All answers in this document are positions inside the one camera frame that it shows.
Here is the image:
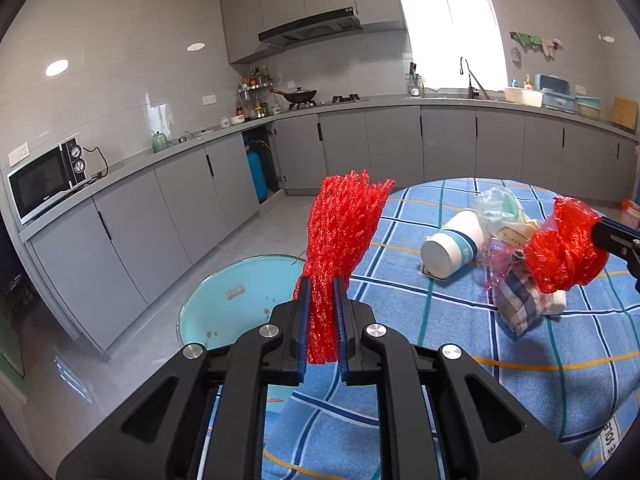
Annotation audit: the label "grey kitchen base cabinets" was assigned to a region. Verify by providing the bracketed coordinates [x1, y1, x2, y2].
[20, 97, 640, 361]

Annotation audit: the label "blue dish box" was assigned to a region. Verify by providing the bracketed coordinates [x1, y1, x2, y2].
[534, 74, 576, 111]

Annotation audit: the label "bright window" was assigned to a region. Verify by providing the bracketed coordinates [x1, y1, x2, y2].
[398, 0, 508, 97]

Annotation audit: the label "pink plastic bag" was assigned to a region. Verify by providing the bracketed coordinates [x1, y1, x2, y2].
[477, 240, 531, 291]

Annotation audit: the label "hanging kitchen cloths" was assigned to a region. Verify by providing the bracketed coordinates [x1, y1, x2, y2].
[510, 31, 563, 58]

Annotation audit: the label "white paper cup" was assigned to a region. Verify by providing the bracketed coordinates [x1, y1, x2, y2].
[421, 208, 488, 281]

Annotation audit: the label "black sink faucet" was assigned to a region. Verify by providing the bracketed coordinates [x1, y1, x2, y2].
[460, 57, 482, 100]

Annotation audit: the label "white bucket with red bag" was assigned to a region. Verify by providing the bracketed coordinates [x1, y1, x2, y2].
[621, 198, 640, 231]

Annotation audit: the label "clear plastic bag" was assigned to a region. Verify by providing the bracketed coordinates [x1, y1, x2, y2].
[472, 187, 541, 253]

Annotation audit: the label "black wok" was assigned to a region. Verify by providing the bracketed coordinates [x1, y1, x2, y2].
[270, 86, 318, 108]

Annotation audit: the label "red plastic bag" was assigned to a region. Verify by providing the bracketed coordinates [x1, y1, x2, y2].
[524, 197, 611, 293]

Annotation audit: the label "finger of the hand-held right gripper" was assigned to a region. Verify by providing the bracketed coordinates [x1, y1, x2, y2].
[590, 217, 640, 251]
[620, 246, 640, 293]

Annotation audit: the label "plaid rag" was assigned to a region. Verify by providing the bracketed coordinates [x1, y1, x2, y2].
[495, 260, 568, 337]

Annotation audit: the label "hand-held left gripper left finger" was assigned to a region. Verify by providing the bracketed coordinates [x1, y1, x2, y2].
[56, 275, 311, 480]

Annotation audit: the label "white microwave oven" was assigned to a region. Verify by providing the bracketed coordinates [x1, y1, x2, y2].
[7, 135, 87, 226]

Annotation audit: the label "light blue trash bin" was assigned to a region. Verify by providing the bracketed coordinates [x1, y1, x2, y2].
[176, 254, 307, 356]

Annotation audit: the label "white plastic basin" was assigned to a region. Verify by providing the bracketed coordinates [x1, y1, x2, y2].
[504, 87, 543, 108]

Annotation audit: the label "wooden cutting board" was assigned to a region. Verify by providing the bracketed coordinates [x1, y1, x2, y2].
[611, 96, 640, 128]

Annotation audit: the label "green plastic basin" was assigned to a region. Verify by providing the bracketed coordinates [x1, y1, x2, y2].
[575, 96, 602, 121]

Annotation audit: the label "black range hood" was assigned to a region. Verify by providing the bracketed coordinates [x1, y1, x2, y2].
[257, 7, 363, 50]

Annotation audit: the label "black gas stove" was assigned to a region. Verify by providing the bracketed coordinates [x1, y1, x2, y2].
[287, 92, 368, 110]

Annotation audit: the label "blue water filter tank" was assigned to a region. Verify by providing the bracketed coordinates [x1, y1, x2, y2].
[246, 147, 271, 200]

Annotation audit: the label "knife holder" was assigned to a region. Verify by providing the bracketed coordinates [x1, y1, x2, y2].
[407, 62, 425, 98]

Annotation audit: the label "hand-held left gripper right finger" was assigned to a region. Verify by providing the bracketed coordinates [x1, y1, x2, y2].
[334, 276, 586, 480]

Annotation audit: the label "red foam mesh net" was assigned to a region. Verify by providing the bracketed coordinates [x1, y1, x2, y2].
[292, 170, 396, 365]

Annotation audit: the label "metal spice rack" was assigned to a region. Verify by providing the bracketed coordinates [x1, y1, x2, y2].
[235, 65, 276, 121]

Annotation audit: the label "black microwave power cable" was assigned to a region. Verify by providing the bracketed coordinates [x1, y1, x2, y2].
[82, 146, 111, 181]

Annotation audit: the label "blue plaid tablecloth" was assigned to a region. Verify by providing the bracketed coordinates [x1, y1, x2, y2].
[200, 177, 640, 480]

